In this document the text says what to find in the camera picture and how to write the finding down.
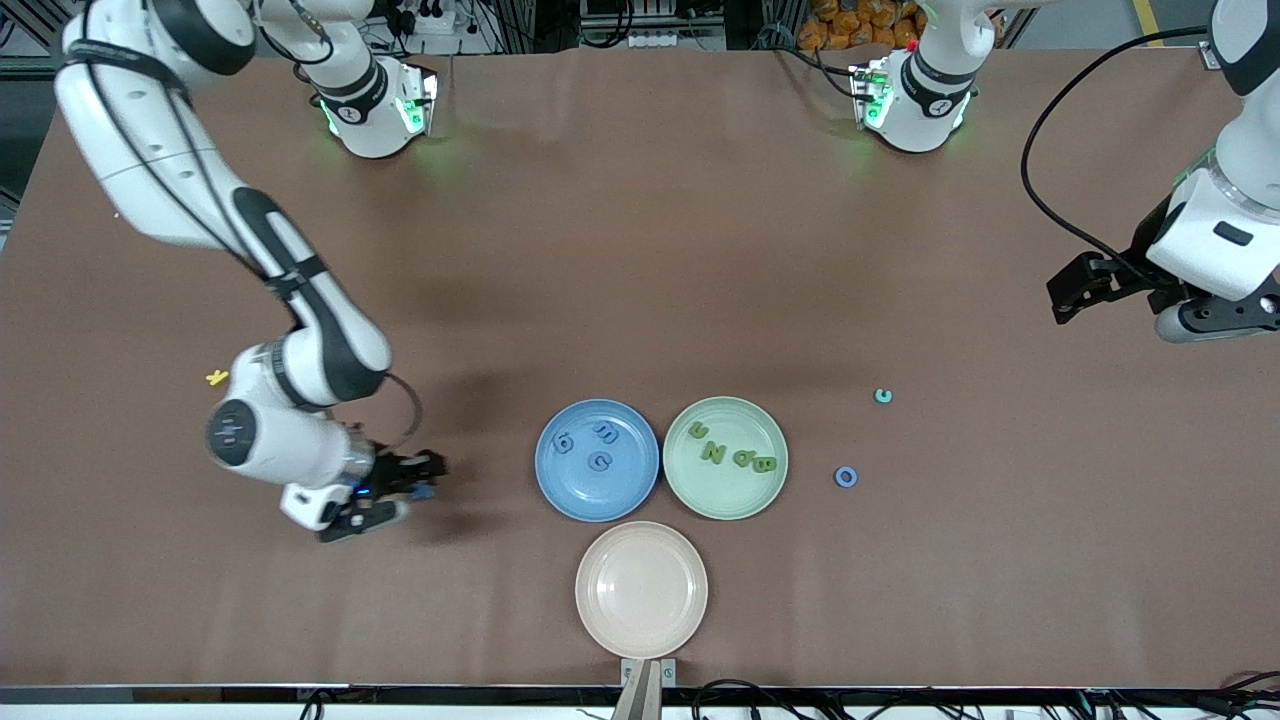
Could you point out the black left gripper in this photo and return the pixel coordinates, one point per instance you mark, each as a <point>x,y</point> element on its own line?
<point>1128,271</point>

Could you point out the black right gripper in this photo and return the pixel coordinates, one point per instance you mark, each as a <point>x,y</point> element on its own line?
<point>392,473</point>

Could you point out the blue letter g lowercase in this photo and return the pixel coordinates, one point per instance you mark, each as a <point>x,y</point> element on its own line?
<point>557,440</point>

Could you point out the blue letter m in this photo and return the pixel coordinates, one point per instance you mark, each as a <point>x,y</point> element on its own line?
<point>607,432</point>

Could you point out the green letter u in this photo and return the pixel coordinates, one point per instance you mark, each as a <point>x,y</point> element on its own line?
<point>693,431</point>

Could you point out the green letter N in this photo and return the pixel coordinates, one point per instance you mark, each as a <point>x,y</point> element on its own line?
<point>713,452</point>

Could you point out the green letter b lowercase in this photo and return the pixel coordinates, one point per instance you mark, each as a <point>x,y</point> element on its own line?
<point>736,459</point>

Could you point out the green letter B capital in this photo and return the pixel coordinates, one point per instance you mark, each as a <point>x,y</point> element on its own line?
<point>765,463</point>

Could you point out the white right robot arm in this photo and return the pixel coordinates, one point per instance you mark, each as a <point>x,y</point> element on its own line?
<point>270,440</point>

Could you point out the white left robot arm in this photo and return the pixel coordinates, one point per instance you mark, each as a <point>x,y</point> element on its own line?
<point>1215,240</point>

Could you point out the blue plate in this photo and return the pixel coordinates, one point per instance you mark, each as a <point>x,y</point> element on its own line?
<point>575,495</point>

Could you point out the yellow letter K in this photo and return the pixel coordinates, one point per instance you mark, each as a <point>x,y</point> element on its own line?
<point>217,378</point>

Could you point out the beige plate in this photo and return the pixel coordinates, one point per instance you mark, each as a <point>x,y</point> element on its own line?
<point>640,590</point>

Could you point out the green plate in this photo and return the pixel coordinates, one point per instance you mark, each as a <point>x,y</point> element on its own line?
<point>725,495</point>

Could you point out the brown paper table cover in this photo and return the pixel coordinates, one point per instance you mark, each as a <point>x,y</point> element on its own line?
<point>640,250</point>

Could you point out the blue letter O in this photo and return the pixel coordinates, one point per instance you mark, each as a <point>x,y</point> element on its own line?
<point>839,477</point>

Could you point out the bag of orange items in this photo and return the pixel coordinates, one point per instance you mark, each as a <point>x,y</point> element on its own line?
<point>850,25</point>

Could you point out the white power strip black plugs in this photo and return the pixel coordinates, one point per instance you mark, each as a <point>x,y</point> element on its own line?
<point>440,45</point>

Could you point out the long white power strip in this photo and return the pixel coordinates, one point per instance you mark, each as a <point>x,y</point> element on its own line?
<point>670,42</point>

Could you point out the aluminium frame corner bracket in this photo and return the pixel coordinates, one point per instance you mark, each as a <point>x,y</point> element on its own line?
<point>1210,58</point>

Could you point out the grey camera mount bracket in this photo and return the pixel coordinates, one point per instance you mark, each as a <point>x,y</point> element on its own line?
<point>640,695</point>

